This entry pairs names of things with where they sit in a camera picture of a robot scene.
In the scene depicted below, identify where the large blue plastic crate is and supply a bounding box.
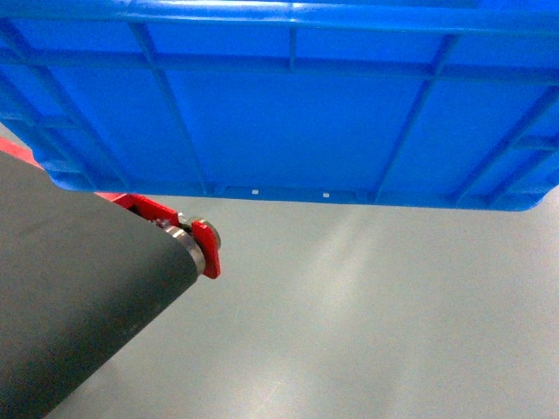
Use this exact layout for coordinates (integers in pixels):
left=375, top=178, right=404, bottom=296
left=1, top=1, right=558, bottom=211

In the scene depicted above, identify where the black conveyor belt table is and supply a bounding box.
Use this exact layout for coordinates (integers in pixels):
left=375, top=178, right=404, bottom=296
left=1, top=155, right=204, bottom=418

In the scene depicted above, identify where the red conveyor end bracket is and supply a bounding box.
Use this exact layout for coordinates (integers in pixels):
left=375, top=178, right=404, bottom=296
left=1, top=139, right=221, bottom=289

